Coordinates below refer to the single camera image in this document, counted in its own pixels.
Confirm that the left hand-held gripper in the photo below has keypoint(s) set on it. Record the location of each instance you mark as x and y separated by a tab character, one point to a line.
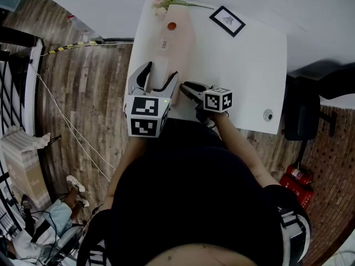
145	118

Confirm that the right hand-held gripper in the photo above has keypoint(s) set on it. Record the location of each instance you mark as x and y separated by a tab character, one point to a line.
217	100

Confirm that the pink box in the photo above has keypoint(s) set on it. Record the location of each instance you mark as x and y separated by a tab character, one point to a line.
180	51

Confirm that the person's left forearm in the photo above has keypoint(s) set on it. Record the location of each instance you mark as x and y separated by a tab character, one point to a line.
127	165

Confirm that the person's right forearm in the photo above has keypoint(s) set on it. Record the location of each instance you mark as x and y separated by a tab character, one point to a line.
244	151

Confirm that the artificial flower sprig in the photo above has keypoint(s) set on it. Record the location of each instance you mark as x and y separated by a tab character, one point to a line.
163	1

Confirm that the black office chair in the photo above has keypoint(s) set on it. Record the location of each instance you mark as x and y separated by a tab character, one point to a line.
302	115

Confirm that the person's black shirt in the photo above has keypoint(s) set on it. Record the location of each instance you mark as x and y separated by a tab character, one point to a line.
194	204

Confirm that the red fire extinguisher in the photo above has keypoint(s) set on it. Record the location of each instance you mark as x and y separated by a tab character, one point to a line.
298	173

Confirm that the black metal railing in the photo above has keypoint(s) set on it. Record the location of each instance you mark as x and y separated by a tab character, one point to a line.
11	87

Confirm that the red fire extinguisher box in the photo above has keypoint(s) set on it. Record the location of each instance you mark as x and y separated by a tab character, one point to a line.
298	194

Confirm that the cardboard box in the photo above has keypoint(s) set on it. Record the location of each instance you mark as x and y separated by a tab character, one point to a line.
25	170

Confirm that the grey swivel chair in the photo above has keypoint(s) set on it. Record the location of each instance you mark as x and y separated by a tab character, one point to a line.
69	240

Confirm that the black picture frame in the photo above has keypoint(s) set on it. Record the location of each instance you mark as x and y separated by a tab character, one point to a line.
227	21

